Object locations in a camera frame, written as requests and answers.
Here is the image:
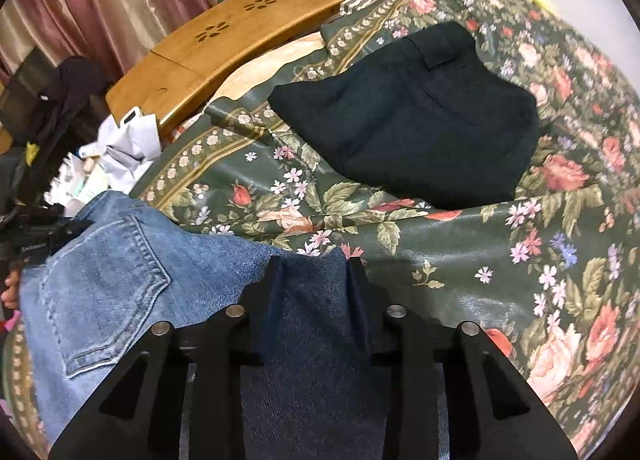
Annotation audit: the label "person's left hand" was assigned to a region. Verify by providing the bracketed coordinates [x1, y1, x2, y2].
[0, 267, 23, 312]

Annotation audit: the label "green floral bedspread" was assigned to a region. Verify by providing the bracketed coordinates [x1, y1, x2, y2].
[2, 0, 640, 456]

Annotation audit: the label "dark cloth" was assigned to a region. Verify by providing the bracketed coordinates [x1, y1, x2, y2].
[37, 55, 107, 153]

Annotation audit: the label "black folded pants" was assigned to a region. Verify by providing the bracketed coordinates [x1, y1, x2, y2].
[267, 21, 541, 211]

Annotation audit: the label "blue denim jeans pants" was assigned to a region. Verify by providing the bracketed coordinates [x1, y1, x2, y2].
[17, 190, 396, 460]

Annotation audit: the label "white plastic bag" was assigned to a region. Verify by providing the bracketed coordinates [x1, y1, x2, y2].
[92, 106, 162, 193]

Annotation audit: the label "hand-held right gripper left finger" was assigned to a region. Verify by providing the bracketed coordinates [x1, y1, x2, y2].
[49, 255, 285, 460]

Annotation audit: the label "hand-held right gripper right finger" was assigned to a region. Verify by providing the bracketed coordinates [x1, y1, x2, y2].
[346, 256, 578, 460]

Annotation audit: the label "wooden lap table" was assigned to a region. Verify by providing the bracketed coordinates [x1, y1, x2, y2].
[105, 0, 347, 139]

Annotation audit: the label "pile of white packets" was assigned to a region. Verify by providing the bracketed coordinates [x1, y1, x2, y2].
[44, 140, 112, 213]

